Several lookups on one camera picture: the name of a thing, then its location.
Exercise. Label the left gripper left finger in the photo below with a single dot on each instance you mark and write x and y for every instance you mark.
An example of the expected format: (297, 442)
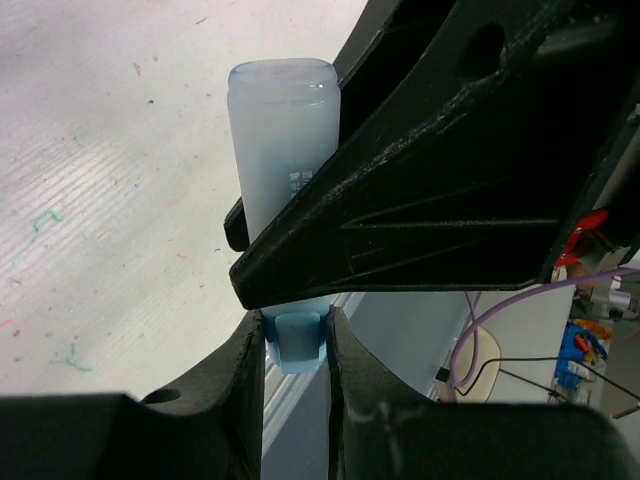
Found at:
(206, 424)

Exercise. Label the light blue highlighter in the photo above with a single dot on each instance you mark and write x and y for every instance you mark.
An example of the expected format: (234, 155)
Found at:
(284, 117)

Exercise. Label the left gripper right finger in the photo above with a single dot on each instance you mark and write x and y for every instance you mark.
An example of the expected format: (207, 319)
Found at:
(381, 428)

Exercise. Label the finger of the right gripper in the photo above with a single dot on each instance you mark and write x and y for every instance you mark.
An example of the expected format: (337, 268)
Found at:
(474, 137)

